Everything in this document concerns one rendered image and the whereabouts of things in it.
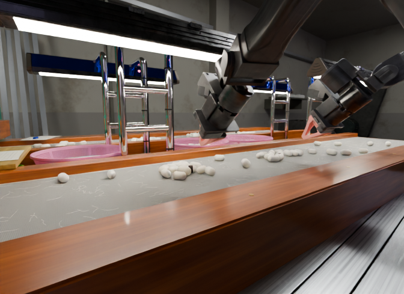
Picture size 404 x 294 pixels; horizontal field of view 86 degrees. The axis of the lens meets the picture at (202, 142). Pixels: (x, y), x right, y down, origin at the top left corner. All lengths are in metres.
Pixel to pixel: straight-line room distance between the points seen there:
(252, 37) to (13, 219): 0.43
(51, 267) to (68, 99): 2.89
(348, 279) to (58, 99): 2.99
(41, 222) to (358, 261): 0.46
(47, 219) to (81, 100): 2.75
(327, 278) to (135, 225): 0.26
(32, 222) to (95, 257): 0.18
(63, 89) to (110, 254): 2.90
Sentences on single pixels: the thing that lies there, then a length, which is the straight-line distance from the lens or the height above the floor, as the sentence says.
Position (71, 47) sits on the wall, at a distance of 3.18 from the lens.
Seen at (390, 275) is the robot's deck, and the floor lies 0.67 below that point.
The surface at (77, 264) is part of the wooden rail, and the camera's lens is 0.23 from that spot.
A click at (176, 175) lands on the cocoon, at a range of 0.49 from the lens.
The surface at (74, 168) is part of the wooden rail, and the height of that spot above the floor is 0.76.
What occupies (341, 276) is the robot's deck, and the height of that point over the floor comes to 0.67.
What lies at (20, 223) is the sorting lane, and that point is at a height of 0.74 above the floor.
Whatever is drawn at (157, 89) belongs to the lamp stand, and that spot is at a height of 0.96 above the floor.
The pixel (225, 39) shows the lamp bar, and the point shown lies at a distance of 0.65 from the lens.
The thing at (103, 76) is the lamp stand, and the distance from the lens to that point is 0.92.
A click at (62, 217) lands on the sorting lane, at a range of 0.38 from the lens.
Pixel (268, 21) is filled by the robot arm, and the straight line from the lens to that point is 0.34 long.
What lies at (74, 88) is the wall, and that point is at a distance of 3.10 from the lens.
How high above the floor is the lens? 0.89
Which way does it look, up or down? 8 degrees down
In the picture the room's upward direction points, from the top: straight up
